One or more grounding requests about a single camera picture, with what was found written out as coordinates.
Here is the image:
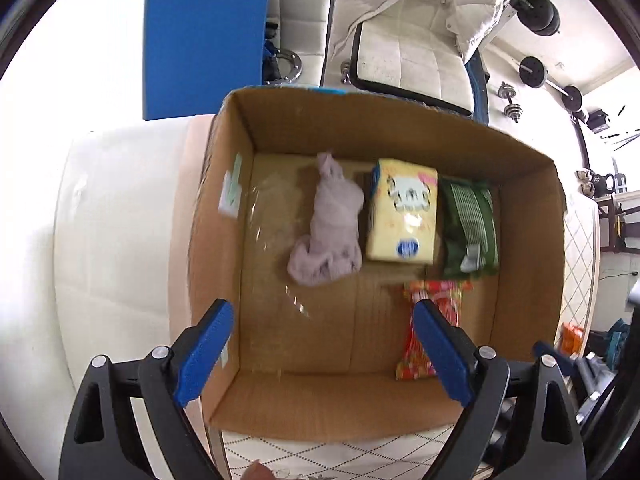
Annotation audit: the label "white padded chair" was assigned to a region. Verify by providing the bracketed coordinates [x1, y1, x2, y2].
[350, 20, 476, 116]

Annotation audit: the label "blue board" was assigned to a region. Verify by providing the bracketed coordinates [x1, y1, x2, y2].
[142, 0, 273, 122]

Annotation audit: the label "wooden chair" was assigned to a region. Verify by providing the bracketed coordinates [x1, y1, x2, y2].
[595, 194, 640, 256]

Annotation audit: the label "black plate dumbbell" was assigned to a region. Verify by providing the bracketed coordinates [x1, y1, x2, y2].
[518, 56, 584, 112]

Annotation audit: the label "metal flange ring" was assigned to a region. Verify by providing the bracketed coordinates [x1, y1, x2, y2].
[272, 50, 303, 83]

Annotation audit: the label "purple cloth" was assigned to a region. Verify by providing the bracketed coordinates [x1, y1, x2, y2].
[286, 151, 365, 288]

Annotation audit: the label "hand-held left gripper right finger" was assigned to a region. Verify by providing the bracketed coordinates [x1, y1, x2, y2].
[411, 299, 587, 480]

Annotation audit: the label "small chrome dumbbell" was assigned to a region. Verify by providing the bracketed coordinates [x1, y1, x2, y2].
[497, 82, 522, 124]

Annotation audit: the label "teal bag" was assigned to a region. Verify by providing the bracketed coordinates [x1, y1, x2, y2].
[604, 319, 632, 367]

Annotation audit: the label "brown cardboard box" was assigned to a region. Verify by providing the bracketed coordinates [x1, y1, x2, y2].
[187, 86, 568, 443]

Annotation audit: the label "green striped packet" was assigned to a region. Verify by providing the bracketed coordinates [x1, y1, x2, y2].
[437, 176, 501, 279]

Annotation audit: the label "yellow tissue pack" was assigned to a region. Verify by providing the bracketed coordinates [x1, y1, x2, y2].
[365, 158, 439, 265]

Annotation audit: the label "red snack packet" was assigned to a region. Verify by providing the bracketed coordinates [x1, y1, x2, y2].
[395, 280, 473, 382]

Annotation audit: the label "black weight plates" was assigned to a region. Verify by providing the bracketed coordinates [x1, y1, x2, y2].
[520, 0, 562, 37]

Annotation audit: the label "orange packet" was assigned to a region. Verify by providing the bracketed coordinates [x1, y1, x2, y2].
[560, 324, 586, 357]

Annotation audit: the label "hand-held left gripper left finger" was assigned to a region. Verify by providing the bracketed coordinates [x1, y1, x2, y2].
[59, 299, 236, 480]

